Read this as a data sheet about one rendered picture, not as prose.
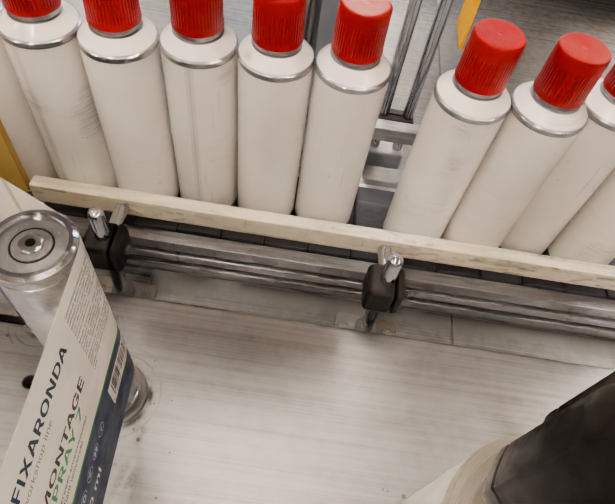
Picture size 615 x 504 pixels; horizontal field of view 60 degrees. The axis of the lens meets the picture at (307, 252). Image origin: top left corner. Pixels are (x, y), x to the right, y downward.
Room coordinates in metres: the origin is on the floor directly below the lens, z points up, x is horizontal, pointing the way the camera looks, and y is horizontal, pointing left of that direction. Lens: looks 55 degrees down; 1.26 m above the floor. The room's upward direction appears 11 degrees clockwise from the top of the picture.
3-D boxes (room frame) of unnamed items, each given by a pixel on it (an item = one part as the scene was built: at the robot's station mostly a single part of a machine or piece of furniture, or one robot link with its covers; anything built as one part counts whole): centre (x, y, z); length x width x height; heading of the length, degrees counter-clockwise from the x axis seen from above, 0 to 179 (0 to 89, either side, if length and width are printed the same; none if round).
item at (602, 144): (0.32, -0.19, 0.98); 0.05 x 0.05 x 0.20
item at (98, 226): (0.23, 0.15, 0.89); 0.06 x 0.03 x 0.12; 2
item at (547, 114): (0.31, -0.14, 0.98); 0.05 x 0.05 x 0.20
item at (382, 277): (0.22, -0.07, 0.89); 0.03 x 0.03 x 0.12; 2
